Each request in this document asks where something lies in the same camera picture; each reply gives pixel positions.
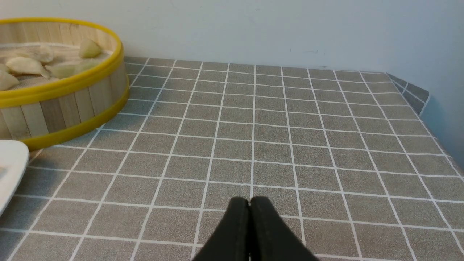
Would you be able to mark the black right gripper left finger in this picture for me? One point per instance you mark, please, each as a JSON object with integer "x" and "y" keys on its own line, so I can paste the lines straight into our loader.
{"x": 228, "y": 242}

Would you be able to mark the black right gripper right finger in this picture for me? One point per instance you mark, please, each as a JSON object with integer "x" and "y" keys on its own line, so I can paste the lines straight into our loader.
{"x": 272, "y": 239}

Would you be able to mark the white square plate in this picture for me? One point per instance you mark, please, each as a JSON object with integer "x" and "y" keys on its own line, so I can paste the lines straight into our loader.
{"x": 14, "y": 158}

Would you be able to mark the grey checkered tablecloth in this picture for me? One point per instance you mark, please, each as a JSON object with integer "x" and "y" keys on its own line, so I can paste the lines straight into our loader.
{"x": 342, "y": 155}

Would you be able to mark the bamboo steamer basket yellow rim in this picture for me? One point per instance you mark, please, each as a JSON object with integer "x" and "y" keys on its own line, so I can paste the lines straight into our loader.
{"x": 52, "y": 113}

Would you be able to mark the white dumpling in steamer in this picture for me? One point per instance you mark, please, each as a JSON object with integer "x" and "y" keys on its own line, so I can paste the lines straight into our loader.
{"x": 26, "y": 65}
{"x": 43, "y": 53}
{"x": 89, "y": 49}

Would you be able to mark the pale green dumpling in steamer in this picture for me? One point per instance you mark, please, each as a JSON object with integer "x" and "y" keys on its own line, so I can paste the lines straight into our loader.
{"x": 67, "y": 70}

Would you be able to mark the white dumpling steamer edge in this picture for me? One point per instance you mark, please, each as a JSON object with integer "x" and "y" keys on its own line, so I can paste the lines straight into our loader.
{"x": 7, "y": 81}

